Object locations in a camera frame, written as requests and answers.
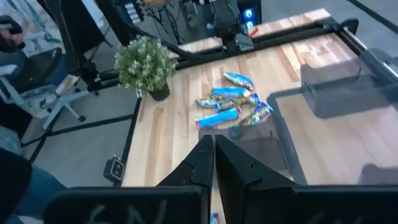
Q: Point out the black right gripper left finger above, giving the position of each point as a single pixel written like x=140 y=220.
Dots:
x=199 y=168

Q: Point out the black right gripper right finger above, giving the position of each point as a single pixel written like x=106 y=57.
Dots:
x=236 y=174

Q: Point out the green oatmeal granola bar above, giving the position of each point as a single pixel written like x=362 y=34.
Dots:
x=239 y=104
x=258 y=115

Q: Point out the blue orange-ended granola bar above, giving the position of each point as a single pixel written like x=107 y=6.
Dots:
x=230 y=92

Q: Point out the blue green granola bar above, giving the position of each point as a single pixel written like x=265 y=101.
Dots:
x=238 y=80

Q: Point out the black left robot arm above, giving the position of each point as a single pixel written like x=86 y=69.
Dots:
x=228 y=21

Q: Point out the grey translucent plastic bin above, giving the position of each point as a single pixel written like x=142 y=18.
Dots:
x=264 y=155
x=342 y=93

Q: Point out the clear tray with dark rim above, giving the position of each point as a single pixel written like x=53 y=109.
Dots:
x=280 y=130

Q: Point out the potted artificial green plant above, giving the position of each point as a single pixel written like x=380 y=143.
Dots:
x=144 y=62

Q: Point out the small red tag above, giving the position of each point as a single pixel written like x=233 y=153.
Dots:
x=253 y=32

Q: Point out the office chair with white base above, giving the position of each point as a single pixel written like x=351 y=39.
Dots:
x=66 y=101

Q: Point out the black tripod stand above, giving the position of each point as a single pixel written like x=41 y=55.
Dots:
x=81 y=67

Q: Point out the computer tower with blue light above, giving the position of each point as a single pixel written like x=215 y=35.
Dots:
x=248 y=14

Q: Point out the black equipment rack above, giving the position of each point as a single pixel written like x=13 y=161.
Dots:
x=130 y=12

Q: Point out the patterned white sheet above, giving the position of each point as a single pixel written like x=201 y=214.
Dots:
x=37 y=28

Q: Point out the black table-edge camera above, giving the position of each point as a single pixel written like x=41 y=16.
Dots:
x=114 y=169

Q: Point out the black aluminium rig frame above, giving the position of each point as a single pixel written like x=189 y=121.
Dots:
x=280 y=37

